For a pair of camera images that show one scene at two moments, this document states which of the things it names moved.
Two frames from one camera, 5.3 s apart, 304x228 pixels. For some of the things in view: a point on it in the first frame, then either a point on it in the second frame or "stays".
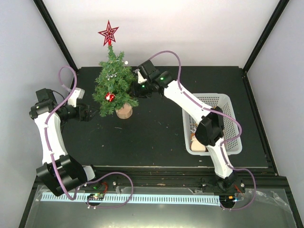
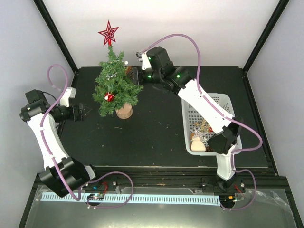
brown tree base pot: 125,112 stays
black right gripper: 135,91 to 138,80
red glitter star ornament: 109,34 stays
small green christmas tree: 115,84 stays
